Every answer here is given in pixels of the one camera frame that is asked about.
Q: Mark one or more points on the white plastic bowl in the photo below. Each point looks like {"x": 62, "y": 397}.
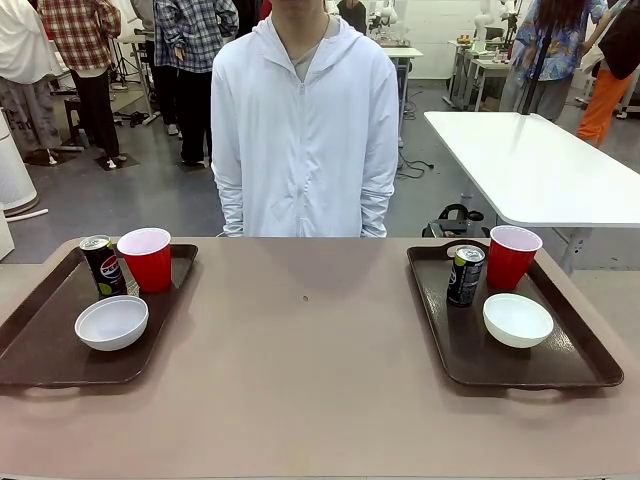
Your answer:
{"x": 110, "y": 325}
{"x": 517, "y": 320}

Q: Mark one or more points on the person's left forearm white sleeve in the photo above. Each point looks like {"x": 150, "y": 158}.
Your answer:
{"x": 375, "y": 215}

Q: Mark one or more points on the person's right forearm white sleeve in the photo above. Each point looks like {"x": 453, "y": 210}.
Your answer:
{"x": 232, "y": 210}

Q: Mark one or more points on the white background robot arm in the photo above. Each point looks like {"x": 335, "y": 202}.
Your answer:
{"x": 481, "y": 22}

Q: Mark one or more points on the person in white hoodie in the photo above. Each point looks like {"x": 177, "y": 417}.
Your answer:
{"x": 300, "y": 150}

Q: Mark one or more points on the black can with green rim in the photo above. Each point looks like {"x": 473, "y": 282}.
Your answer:
{"x": 465, "y": 282}

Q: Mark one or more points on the red plastic cup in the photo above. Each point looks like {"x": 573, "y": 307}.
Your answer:
{"x": 150, "y": 272}
{"x": 510, "y": 270}

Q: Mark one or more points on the brown plastic tray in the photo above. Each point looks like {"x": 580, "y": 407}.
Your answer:
{"x": 45, "y": 350}
{"x": 465, "y": 350}

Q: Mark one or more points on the black Pepsi can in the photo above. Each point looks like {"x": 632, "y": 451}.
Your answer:
{"x": 107, "y": 272}

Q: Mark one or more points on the large white table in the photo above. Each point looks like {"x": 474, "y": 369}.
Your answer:
{"x": 525, "y": 160}

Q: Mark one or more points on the white desk with clutter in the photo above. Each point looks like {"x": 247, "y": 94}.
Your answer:
{"x": 480, "y": 62}

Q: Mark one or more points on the person in blue plaid shirt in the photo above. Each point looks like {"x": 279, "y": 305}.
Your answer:
{"x": 185, "y": 35}

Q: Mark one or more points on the black stand pole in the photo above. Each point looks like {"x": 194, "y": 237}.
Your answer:
{"x": 532, "y": 85}

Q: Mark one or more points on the black stool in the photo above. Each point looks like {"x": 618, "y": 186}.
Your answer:
{"x": 72, "y": 107}

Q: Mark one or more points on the white tube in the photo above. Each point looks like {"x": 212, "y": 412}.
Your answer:
{"x": 25, "y": 215}

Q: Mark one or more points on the white cylindrical appliance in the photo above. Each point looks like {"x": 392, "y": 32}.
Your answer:
{"x": 15, "y": 175}

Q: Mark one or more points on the person in blue floral shirt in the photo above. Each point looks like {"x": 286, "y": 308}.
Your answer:
{"x": 570, "y": 50}

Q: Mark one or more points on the person in orange trousers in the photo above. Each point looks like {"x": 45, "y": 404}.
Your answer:
{"x": 602, "y": 100}

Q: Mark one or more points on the white box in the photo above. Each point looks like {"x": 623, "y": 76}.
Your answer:
{"x": 5, "y": 235}

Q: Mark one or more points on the person in red plaid shirt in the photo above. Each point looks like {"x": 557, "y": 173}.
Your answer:
{"x": 75, "y": 25}

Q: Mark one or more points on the person in white shirt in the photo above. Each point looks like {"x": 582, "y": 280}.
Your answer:
{"x": 20, "y": 45}

